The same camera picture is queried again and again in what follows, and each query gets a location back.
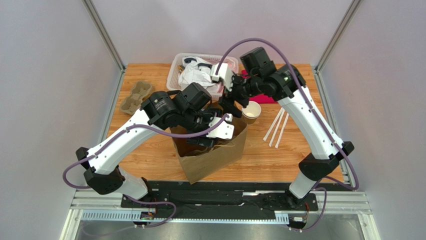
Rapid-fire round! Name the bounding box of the brown paper bag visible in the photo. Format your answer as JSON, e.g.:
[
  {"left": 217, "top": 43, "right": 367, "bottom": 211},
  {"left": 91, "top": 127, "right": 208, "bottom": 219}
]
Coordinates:
[{"left": 172, "top": 117, "right": 248, "bottom": 185}]

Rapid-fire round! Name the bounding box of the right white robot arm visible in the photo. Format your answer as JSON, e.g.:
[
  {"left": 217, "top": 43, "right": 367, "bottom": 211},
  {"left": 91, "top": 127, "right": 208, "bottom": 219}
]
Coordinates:
[{"left": 210, "top": 47, "right": 355, "bottom": 201}]

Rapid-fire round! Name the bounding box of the white wrapped straw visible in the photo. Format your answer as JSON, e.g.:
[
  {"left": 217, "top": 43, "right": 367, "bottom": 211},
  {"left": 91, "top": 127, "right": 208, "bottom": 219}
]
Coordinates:
[
  {"left": 268, "top": 109, "right": 286, "bottom": 148},
  {"left": 263, "top": 108, "right": 284, "bottom": 141},
  {"left": 274, "top": 113, "right": 290, "bottom": 149}
]

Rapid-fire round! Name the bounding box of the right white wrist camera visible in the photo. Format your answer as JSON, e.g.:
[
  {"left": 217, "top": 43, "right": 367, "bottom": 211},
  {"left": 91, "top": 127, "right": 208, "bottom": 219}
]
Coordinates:
[{"left": 209, "top": 63, "right": 234, "bottom": 92}]

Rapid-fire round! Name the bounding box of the white plastic basket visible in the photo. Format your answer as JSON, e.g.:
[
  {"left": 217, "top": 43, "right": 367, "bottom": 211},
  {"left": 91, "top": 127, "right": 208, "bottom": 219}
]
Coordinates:
[{"left": 166, "top": 53, "right": 240, "bottom": 91}]

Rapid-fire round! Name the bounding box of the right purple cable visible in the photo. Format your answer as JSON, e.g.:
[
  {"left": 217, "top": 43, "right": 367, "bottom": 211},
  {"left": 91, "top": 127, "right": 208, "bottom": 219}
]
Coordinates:
[{"left": 214, "top": 37, "right": 360, "bottom": 233}]

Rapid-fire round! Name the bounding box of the white cloth in basket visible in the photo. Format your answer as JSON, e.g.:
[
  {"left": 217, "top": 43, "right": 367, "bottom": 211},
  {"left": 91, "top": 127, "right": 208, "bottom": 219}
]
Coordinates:
[{"left": 178, "top": 64, "right": 215, "bottom": 88}]

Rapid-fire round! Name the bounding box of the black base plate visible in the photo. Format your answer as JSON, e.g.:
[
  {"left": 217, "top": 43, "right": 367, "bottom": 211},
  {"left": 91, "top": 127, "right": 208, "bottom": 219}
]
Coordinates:
[{"left": 119, "top": 180, "right": 319, "bottom": 221}]

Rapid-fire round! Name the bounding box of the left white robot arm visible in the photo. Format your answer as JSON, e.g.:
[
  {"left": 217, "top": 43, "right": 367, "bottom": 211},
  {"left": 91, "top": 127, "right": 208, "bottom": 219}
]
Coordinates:
[{"left": 79, "top": 83, "right": 225, "bottom": 200}]

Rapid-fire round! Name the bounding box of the purple cable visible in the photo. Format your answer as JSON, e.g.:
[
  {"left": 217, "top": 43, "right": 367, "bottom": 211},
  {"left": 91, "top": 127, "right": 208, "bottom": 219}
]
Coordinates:
[
  {"left": 214, "top": 37, "right": 360, "bottom": 233},
  {"left": 62, "top": 113, "right": 232, "bottom": 229}
]

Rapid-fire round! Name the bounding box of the paper coffee cup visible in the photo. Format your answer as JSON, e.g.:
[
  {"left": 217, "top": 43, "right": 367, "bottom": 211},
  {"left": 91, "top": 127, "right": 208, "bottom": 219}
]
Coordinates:
[{"left": 241, "top": 101, "right": 262, "bottom": 126}]

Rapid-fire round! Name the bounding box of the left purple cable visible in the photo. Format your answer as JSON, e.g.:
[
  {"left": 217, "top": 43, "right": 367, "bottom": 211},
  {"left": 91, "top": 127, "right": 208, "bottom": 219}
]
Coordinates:
[{"left": 62, "top": 113, "right": 232, "bottom": 229}]

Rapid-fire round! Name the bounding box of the white wrapped straw left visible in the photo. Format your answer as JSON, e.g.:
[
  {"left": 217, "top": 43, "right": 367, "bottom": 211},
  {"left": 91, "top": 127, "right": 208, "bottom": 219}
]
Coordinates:
[{"left": 263, "top": 108, "right": 284, "bottom": 141}]

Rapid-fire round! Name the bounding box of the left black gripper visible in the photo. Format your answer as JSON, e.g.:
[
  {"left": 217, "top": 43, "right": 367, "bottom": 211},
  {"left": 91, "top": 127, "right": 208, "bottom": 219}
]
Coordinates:
[{"left": 180, "top": 109, "right": 223, "bottom": 148}]

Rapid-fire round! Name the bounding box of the white wrapped straw middle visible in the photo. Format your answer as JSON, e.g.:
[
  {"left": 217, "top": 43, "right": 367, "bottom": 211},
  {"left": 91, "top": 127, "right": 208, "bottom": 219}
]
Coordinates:
[{"left": 268, "top": 109, "right": 286, "bottom": 148}]

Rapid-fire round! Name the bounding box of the white wrapped straw right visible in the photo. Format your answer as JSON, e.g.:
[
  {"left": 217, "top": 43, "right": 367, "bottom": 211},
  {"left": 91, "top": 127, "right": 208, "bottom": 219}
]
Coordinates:
[{"left": 274, "top": 113, "right": 290, "bottom": 149}]

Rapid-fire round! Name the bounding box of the red folded cloth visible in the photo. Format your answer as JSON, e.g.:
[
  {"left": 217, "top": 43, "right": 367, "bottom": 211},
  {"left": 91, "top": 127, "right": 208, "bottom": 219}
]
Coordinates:
[{"left": 241, "top": 69, "right": 276, "bottom": 104}]

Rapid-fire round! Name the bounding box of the aluminium frame rail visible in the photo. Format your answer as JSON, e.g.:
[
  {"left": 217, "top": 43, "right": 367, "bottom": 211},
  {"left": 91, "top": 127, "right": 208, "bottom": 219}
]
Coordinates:
[{"left": 60, "top": 190, "right": 380, "bottom": 240}]

